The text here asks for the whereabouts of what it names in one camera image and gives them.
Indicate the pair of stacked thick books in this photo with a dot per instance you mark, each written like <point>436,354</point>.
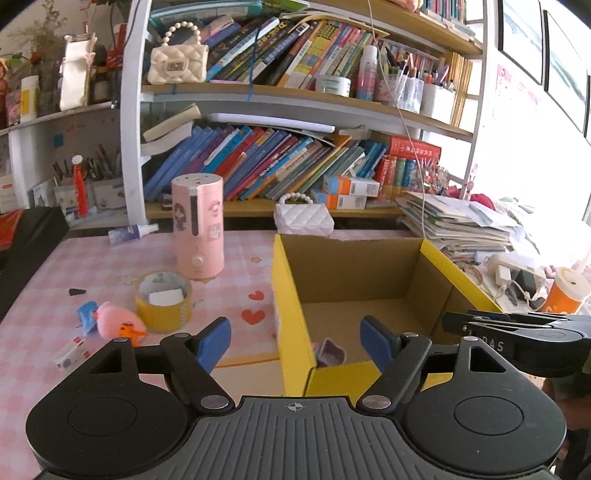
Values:
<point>168,131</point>

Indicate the pink cylindrical humidifier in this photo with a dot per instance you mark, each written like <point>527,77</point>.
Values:
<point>198,221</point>

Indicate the white wooden bookshelf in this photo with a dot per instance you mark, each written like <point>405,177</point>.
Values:
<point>131,138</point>

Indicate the orange drink cup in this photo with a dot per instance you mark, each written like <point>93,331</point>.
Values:
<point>565,290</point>

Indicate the black framed picture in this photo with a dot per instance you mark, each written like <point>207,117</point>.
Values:
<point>521,32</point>
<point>570,64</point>

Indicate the small spray bottle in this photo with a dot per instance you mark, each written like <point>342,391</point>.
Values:
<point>131,233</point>

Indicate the yellow cardboard box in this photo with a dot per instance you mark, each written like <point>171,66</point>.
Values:
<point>288,314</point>

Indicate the small black cap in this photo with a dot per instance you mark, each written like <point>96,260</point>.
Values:
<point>77,291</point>

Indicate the row of leaning blue books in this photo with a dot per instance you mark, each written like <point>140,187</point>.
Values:
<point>258,161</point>

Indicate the printed pen holder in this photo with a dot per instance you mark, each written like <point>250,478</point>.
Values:
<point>108,194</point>

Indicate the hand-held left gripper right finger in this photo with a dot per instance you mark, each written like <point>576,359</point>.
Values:
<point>376,342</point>

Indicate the small purple container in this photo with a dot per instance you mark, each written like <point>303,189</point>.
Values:
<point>331,354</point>

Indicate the stack of papers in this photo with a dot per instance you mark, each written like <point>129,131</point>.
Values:
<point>452,226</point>

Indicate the pink tall bottle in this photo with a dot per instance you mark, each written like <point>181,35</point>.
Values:
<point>367,74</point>

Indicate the small white box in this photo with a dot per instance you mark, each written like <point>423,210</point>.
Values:
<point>165,297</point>

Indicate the pink wall poster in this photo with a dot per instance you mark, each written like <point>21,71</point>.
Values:
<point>519,90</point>

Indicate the clear pen holder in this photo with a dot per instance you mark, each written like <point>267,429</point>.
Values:
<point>401,94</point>

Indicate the white power strip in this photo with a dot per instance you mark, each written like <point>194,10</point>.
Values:
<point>508,267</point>

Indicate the white quilted handbag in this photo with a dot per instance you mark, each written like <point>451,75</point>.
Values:
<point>304,221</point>

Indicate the pink plush toy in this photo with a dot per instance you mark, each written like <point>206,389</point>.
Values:
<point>113,318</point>

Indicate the pink checked tablecloth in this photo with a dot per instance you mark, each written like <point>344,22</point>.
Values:
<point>92,263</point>

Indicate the white pen holder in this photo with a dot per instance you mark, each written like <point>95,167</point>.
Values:
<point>438,104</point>

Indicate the yellow tape roll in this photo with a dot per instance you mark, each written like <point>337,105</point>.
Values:
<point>161,318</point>

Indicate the small blue item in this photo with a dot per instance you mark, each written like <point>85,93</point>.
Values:
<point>87,316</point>

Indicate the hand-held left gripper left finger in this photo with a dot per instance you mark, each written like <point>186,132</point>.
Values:
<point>214,342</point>

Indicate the row of leaning colourful books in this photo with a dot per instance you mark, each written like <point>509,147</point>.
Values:
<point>286,46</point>

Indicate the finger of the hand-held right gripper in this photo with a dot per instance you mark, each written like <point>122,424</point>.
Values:
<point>489,322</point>

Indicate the white round tin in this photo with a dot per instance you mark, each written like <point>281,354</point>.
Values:
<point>332,85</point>

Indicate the black box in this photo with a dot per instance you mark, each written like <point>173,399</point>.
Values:
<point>27,249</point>

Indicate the red tube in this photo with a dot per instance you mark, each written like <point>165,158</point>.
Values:
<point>81,189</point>

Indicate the red thick book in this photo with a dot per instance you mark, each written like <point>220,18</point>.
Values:
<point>413,146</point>

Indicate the cream quilted handbag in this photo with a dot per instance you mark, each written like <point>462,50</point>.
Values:
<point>178,62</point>

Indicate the white paper carton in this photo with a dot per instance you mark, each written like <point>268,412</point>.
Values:
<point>74,78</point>

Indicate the white bottle yellow label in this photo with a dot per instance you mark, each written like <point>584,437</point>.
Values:
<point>28,99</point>

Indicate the small white red packet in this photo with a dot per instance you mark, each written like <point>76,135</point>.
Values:
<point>69,354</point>

